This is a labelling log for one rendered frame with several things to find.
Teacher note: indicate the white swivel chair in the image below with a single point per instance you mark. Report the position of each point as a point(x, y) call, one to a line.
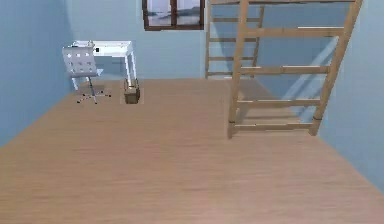
point(81, 63)

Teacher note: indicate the white desk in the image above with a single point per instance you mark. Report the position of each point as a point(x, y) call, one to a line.
point(115, 48)

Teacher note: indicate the wooden loft bed frame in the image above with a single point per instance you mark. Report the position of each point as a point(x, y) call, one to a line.
point(240, 70)

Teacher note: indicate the brown wicker bin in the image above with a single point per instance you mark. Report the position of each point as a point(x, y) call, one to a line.
point(131, 93)

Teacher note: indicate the brown framed window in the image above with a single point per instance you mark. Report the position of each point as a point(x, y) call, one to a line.
point(174, 15)

